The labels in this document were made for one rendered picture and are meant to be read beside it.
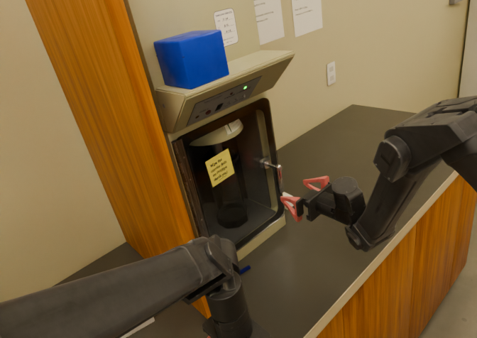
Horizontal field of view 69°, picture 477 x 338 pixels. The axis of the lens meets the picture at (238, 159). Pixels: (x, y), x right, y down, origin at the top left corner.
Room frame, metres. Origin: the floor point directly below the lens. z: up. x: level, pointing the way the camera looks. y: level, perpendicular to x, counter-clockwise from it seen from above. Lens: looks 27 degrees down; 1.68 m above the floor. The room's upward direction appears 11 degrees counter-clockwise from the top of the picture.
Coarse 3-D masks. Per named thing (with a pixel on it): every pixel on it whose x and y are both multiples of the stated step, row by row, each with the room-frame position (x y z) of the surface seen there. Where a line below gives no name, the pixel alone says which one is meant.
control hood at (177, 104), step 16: (240, 64) 0.79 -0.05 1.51; (256, 64) 0.76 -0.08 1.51; (272, 64) 0.77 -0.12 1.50; (288, 64) 0.84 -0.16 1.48; (224, 80) 0.69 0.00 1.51; (240, 80) 0.73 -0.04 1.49; (272, 80) 0.85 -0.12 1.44; (160, 96) 0.71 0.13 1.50; (176, 96) 0.65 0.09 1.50; (192, 96) 0.64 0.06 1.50; (208, 96) 0.68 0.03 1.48; (176, 112) 0.67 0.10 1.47; (176, 128) 0.69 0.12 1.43
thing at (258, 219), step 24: (216, 120) 0.79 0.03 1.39; (240, 120) 0.83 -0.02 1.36; (264, 120) 0.88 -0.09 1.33; (192, 144) 0.74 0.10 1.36; (216, 144) 0.78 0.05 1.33; (240, 144) 0.82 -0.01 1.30; (264, 144) 0.87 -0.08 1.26; (192, 168) 0.73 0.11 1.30; (240, 168) 0.81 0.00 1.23; (264, 168) 0.86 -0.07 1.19; (216, 192) 0.76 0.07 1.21; (240, 192) 0.80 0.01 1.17; (264, 192) 0.85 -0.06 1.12; (216, 216) 0.75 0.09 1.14; (240, 216) 0.79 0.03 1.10; (264, 216) 0.85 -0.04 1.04; (240, 240) 0.78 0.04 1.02
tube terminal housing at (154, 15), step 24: (144, 0) 0.74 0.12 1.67; (168, 0) 0.77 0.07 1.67; (192, 0) 0.81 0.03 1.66; (216, 0) 0.85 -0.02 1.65; (240, 0) 0.89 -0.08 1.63; (144, 24) 0.73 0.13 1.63; (168, 24) 0.76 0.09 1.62; (192, 24) 0.80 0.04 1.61; (240, 24) 0.88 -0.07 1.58; (144, 48) 0.72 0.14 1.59; (240, 48) 0.87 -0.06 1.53; (264, 96) 0.91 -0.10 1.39; (168, 144) 0.73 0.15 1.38; (192, 216) 0.72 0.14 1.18; (264, 240) 0.85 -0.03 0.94
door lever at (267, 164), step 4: (268, 160) 0.87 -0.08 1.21; (264, 164) 0.86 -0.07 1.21; (268, 164) 0.86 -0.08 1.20; (272, 164) 0.85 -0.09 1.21; (276, 168) 0.83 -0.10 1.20; (280, 168) 0.83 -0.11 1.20; (276, 172) 0.83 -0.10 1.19; (280, 172) 0.83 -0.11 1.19; (276, 176) 0.84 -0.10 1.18; (280, 176) 0.83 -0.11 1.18; (276, 180) 0.84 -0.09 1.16; (280, 180) 0.83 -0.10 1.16; (280, 184) 0.83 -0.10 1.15; (280, 188) 0.83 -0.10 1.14; (280, 192) 0.83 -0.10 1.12
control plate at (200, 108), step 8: (256, 80) 0.78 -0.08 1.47; (232, 88) 0.73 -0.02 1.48; (240, 88) 0.75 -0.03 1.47; (248, 88) 0.78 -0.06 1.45; (216, 96) 0.70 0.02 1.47; (224, 96) 0.73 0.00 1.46; (232, 96) 0.76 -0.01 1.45; (240, 96) 0.79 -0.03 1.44; (248, 96) 0.82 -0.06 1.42; (200, 104) 0.68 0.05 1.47; (208, 104) 0.71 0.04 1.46; (216, 104) 0.73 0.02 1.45; (224, 104) 0.76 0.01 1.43; (232, 104) 0.79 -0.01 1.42; (192, 112) 0.69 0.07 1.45; (200, 112) 0.71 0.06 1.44; (216, 112) 0.77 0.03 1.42; (192, 120) 0.71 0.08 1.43
